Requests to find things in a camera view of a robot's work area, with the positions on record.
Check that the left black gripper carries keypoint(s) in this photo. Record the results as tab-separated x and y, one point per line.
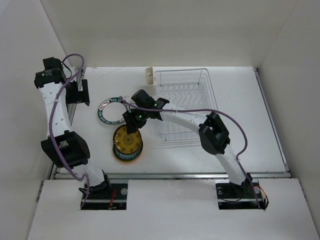
79	96

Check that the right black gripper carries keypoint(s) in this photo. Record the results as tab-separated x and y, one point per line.
132	124

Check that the yellow brown front plate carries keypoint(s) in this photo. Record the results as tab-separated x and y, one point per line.
127	143

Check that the dark green plate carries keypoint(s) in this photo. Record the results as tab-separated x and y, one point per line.
114	148

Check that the brown patterned plate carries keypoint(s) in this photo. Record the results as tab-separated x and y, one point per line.
127	158

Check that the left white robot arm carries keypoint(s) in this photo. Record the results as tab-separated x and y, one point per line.
64	147

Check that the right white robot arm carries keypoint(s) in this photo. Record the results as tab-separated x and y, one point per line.
206	123

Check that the cream plastic cutlery holder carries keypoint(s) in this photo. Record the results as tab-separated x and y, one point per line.
150	82

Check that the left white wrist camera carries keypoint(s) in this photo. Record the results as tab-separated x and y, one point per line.
73	72

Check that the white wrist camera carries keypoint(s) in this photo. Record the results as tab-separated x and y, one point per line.
73	72
127	102

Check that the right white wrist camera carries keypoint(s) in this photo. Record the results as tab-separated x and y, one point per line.
127	102

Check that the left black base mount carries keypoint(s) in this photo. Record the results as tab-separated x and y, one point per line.
111	200

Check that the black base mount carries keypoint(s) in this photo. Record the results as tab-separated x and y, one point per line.
111	200
234	197

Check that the aluminium rail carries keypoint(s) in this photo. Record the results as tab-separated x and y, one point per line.
180	176

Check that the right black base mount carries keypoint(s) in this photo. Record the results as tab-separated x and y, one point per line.
234	197

